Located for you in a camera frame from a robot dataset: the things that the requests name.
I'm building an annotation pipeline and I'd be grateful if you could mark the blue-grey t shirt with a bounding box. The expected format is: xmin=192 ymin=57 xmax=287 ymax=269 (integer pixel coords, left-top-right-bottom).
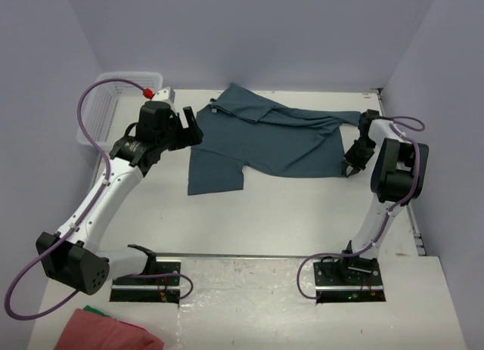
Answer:
xmin=188 ymin=84 xmax=360 ymax=196

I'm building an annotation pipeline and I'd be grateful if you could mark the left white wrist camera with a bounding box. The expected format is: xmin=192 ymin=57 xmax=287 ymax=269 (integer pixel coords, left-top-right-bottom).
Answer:
xmin=151 ymin=87 xmax=175 ymax=106

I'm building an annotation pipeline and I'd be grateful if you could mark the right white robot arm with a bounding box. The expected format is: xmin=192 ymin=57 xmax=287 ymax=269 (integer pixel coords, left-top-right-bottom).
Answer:
xmin=340 ymin=110 xmax=430 ymax=261

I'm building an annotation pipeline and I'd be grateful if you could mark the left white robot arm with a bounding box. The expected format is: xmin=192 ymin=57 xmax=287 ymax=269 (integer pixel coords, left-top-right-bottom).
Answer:
xmin=36 ymin=101 xmax=203 ymax=295

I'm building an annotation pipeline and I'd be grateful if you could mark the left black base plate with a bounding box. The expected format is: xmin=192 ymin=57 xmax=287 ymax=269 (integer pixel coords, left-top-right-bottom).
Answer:
xmin=109 ymin=257 xmax=182 ymax=304

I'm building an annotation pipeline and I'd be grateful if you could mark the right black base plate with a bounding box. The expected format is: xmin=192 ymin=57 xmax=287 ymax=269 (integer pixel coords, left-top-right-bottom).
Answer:
xmin=313 ymin=257 xmax=386 ymax=304

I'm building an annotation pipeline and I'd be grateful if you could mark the folded green t shirt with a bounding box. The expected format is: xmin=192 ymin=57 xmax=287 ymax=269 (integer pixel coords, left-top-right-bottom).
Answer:
xmin=82 ymin=305 xmax=111 ymax=318

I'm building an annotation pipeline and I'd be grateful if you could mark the folded pink t shirt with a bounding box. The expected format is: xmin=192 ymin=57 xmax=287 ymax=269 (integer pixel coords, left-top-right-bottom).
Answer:
xmin=54 ymin=309 xmax=165 ymax=350

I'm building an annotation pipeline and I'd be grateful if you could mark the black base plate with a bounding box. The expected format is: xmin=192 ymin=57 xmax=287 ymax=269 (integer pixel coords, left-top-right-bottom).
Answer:
xmin=109 ymin=257 xmax=182 ymax=304
xmin=313 ymin=257 xmax=386 ymax=304

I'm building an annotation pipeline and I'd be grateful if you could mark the white plastic basket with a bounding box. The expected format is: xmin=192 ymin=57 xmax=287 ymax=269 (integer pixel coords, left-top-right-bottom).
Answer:
xmin=82 ymin=71 xmax=163 ymax=153

